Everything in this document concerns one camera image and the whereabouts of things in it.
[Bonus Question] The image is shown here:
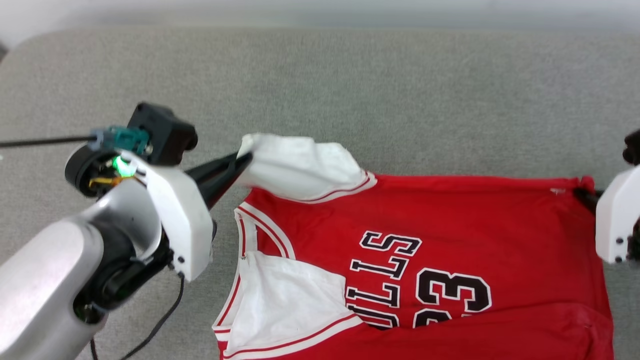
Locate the teal left camera connector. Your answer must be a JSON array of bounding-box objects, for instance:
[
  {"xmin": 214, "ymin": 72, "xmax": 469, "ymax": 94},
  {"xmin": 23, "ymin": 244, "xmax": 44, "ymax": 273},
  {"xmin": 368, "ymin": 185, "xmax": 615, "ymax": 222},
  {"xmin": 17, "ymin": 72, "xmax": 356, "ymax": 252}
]
[{"xmin": 89, "ymin": 125, "xmax": 153, "ymax": 155}]

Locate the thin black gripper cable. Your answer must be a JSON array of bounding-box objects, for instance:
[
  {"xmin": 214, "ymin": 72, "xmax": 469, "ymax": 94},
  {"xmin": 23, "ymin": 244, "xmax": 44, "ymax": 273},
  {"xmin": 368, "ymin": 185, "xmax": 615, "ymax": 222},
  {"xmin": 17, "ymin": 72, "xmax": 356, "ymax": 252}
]
[{"xmin": 90, "ymin": 275, "xmax": 186, "ymax": 360}]

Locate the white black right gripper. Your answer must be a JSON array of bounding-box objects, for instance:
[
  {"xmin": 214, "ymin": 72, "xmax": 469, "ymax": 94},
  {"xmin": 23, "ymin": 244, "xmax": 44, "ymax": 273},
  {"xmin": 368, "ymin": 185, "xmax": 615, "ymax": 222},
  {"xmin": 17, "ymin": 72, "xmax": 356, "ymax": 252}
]
[{"xmin": 574, "ymin": 165, "xmax": 640, "ymax": 265}]

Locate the grey fabric sofa seat cushion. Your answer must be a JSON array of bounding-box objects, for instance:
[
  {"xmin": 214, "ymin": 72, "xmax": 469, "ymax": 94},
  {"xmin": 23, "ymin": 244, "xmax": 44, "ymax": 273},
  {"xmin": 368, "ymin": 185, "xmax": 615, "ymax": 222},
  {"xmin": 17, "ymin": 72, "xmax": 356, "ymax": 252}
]
[{"xmin": 0, "ymin": 27, "xmax": 640, "ymax": 360}]

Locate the light grey sofa backrest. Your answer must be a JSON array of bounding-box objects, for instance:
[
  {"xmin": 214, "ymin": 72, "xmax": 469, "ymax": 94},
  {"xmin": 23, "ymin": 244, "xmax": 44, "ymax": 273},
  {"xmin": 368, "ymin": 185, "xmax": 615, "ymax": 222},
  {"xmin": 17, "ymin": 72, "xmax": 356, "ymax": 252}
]
[{"xmin": 0, "ymin": 0, "xmax": 640, "ymax": 48}]

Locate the black left camera cable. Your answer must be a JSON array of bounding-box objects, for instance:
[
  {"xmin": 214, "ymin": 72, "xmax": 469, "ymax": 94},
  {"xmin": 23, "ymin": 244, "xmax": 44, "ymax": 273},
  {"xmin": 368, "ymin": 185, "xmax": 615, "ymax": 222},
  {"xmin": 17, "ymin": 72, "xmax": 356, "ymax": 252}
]
[{"xmin": 0, "ymin": 135, "xmax": 98, "ymax": 149}]

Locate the red and white basketball jersey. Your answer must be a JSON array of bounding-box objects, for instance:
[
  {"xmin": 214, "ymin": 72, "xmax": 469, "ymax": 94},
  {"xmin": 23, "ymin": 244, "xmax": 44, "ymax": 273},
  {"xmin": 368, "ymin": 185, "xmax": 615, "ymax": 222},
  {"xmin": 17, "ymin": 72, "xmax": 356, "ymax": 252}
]
[{"xmin": 212, "ymin": 132, "xmax": 616, "ymax": 360}]

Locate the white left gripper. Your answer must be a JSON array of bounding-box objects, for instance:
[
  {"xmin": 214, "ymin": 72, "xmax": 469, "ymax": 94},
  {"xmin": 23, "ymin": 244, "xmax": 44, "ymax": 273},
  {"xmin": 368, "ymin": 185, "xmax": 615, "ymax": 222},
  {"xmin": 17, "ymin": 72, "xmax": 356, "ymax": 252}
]
[{"xmin": 117, "ymin": 150, "xmax": 254, "ymax": 282}]

